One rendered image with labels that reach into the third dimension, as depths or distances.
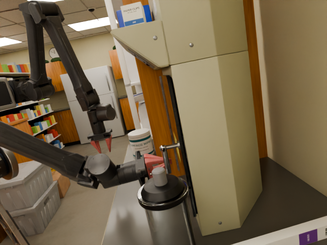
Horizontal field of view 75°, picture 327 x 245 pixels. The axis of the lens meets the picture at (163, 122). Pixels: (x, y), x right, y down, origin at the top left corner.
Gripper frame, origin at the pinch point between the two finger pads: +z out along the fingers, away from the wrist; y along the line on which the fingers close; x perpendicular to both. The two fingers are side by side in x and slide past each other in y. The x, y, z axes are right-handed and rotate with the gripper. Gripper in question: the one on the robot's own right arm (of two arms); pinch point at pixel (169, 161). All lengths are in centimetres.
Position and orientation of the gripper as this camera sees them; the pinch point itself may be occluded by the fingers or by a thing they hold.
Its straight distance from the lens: 63.2
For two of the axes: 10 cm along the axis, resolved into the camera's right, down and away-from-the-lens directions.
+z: 9.7, -2.5, 0.3
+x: 2.1, 8.7, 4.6
